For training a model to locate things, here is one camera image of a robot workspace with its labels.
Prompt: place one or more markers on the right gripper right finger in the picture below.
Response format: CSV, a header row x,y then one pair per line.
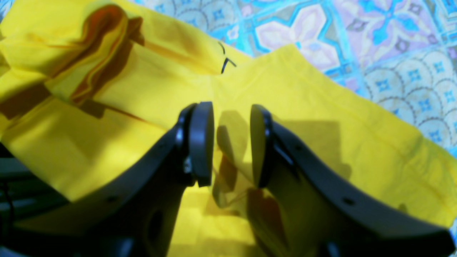
x,y
323,215

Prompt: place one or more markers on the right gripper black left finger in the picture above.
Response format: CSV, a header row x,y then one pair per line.
x,y
132,216

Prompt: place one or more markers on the patterned blue tablecloth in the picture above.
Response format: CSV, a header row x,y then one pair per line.
x,y
357,43

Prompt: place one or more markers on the yellow T-shirt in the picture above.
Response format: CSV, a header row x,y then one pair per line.
x,y
321,160

